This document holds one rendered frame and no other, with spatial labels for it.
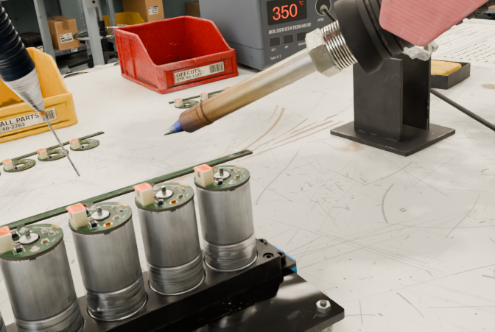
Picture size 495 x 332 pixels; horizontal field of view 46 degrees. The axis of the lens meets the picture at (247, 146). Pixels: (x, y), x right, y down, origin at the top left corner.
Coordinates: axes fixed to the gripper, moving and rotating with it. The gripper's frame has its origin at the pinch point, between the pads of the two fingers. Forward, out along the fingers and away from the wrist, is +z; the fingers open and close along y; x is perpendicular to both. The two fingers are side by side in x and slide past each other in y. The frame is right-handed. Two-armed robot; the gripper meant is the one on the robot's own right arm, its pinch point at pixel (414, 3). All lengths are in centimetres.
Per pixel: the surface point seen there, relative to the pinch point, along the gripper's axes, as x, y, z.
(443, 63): 10.4, -42.2, 9.2
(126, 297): -4.0, 0.5, 15.0
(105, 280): -5.0, 0.8, 14.4
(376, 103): 4.1, -24.6, 10.7
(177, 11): -129, -502, 165
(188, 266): -2.4, -1.5, 13.8
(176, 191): -4.3, -2.7, 11.5
